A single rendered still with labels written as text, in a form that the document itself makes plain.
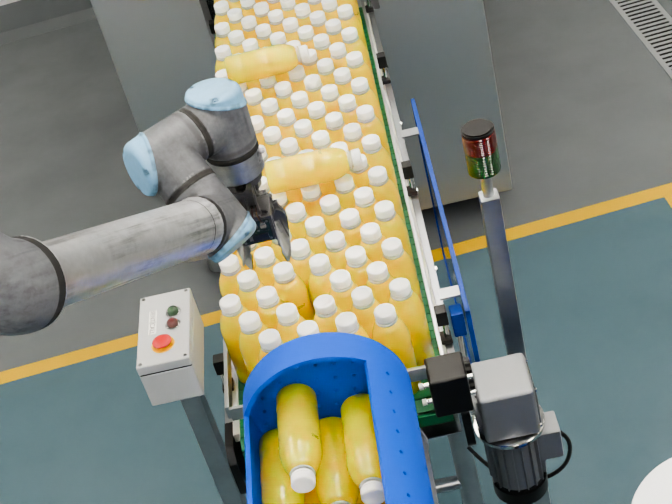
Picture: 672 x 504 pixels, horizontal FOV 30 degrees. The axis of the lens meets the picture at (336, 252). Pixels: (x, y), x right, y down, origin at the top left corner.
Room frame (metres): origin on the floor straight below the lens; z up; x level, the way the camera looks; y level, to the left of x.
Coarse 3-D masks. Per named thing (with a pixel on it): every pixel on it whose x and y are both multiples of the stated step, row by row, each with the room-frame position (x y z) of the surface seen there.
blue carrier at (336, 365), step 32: (288, 352) 1.51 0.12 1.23; (320, 352) 1.48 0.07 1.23; (352, 352) 1.48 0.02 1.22; (384, 352) 1.50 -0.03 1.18; (256, 384) 1.49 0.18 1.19; (288, 384) 1.53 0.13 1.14; (320, 384) 1.53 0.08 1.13; (352, 384) 1.52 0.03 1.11; (384, 384) 1.42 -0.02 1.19; (256, 416) 1.54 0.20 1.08; (320, 416) 1.53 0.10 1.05; (384, 416) 1.35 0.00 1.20; (416, 416) 1.42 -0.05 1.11; (256, 448) 1.48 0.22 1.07; (384, 448) 1.28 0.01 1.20; (416, 448) 1.32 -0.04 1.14; (256, 480) 1.41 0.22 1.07; (384, 480) 1.21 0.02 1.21; (416, 480) 1.24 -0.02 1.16
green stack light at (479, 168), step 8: (496, 152) 1.92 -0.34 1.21; (472, 160) 1.92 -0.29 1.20; (480, 160) 1.91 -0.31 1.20; (488, 160) 1.91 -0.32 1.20; (496, 160) 1.92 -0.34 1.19; (472, 168) 1.92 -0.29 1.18; (480, 168) 1.91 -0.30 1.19; (488, 168) 1.91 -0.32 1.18; (496, 168) 1.92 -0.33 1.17; (472, 176) 1.93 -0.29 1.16; (480, 176) 1.92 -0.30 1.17; (488, 176) 1.91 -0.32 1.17
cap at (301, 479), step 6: (294, 474) 1.34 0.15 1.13; (300, 474) 1.34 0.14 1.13; (306, 474) 1.34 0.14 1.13; (312, 474) 1.34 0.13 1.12; (294, 480) 1.33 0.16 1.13; (300, 480) 1.33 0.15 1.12; (306, 480) 1.33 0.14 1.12; (312, 480) 1.33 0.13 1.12; (294, 486) 1.33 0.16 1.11; (300, 486) 1.33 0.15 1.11; (306, 486) 1.33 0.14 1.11; (312, 486) 1.33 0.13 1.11; (300, 492) 1.33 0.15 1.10; (306, 492) 1.33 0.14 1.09
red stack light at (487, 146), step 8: (488, 136) 1.92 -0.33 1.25; (464, 144) 1.93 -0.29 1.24; (472, 144) 1.92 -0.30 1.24; (480, 144) 1.91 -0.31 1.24; (488, 144) 1.91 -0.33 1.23; (496, 144) 1.93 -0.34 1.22; (464, 152) 1.94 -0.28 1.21; (472, 152) 1.92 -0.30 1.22; (480, 152) 1.91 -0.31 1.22; (488, 152) 1.91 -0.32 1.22
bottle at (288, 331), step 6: (300, 318) 1.78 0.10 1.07; (282, 324) 1.76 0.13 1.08; (288, 324) 1.76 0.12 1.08; (294, 324) 1.76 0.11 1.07; (282, 330) 1.76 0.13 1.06; (288, 330) 1.75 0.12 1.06; (294, 330) 1.75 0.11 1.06; (282, 336) 1.75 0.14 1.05; (288, 336) 1.75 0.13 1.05; (294, 336) 1.75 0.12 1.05
